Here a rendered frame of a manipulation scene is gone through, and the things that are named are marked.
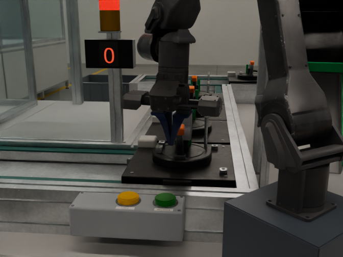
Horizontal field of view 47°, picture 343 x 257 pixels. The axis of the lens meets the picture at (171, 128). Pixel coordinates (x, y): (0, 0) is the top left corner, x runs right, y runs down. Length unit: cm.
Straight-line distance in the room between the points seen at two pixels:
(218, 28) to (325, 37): 1045
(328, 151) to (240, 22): 1092
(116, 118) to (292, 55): 66
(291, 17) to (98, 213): 47
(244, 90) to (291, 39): 160
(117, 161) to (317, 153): 68
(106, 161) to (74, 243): 31
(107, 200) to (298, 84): 43
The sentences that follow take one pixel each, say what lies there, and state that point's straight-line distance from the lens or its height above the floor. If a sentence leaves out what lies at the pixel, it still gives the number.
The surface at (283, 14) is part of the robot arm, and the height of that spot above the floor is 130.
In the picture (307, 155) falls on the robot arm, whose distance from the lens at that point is 48.
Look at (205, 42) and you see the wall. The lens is 1139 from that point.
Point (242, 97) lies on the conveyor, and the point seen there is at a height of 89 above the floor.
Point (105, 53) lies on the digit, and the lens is 101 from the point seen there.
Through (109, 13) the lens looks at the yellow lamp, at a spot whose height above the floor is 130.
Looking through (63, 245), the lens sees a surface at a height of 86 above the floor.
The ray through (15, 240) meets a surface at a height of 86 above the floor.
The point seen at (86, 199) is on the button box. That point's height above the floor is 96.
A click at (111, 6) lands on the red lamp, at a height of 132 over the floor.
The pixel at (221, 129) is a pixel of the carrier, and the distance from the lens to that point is 119.
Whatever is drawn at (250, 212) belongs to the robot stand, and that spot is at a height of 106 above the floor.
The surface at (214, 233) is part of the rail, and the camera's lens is 82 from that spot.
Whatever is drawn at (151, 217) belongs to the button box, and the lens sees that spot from 73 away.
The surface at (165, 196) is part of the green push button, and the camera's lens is 75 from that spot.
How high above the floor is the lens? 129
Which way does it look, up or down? 16 degrees down
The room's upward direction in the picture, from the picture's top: straight up
